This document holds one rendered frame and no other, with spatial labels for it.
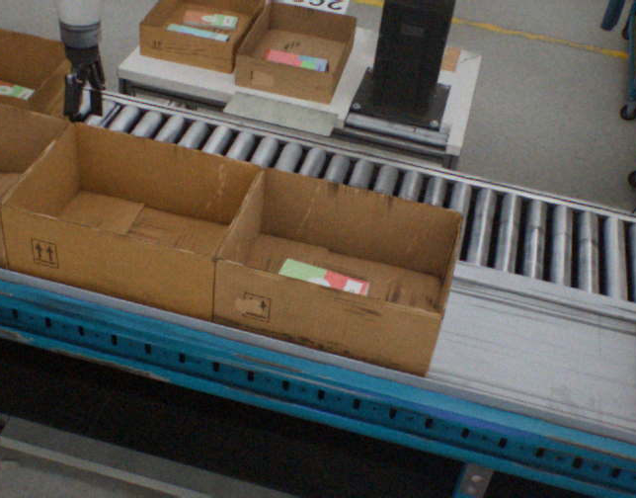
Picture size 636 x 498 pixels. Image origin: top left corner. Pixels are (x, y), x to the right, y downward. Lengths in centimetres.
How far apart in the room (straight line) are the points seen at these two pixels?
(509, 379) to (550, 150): 247
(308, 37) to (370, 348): 150
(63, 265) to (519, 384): 84
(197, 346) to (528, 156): 260
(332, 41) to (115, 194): 117
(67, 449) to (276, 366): 81
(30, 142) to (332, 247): 65
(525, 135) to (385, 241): 238
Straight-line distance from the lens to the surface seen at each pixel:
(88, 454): 216
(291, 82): 247
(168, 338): 153
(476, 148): 385
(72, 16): 199
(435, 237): 169
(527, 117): 419
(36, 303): 160
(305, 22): 281
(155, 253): 150
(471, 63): 284
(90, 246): 155
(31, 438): 221
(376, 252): 173
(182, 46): 259
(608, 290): 210
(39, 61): 243
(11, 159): 193
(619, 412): 163
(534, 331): 171
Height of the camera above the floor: 201
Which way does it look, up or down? 40 degrees down
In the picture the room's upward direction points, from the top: 8 degrees clockwise
